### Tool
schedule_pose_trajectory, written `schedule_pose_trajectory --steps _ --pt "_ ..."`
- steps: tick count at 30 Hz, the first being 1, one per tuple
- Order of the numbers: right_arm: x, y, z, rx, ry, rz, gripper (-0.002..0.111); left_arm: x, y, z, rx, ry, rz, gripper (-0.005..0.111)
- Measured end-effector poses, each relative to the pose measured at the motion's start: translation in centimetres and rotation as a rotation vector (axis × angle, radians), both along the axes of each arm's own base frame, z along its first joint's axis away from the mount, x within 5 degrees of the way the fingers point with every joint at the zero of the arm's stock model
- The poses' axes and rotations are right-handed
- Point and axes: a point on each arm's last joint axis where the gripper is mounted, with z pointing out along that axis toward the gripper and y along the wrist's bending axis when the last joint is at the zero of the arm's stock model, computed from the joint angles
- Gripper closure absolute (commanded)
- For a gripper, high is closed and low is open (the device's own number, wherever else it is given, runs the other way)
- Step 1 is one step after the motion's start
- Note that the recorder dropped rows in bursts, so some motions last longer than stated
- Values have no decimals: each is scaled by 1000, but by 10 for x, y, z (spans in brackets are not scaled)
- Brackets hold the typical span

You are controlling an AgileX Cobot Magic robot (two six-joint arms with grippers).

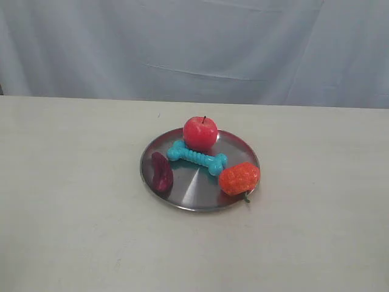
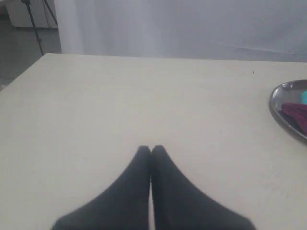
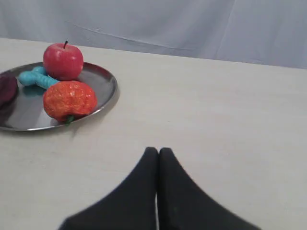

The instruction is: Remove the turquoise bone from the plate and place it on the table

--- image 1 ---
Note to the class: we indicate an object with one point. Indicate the teal toy bone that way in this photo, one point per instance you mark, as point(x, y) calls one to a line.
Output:
point(214, 164)

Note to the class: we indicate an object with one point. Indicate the red apple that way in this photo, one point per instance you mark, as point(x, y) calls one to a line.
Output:
point(200, 133)

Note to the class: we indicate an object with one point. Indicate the dark purple sweet potato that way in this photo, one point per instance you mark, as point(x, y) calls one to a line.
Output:
point(163, 174)

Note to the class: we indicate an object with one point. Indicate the orange toy strawberry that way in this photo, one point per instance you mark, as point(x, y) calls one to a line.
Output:
point(240, 179)

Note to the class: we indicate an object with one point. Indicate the light blue backdrop cloth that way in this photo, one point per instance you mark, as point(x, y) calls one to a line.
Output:
point(314, 53)

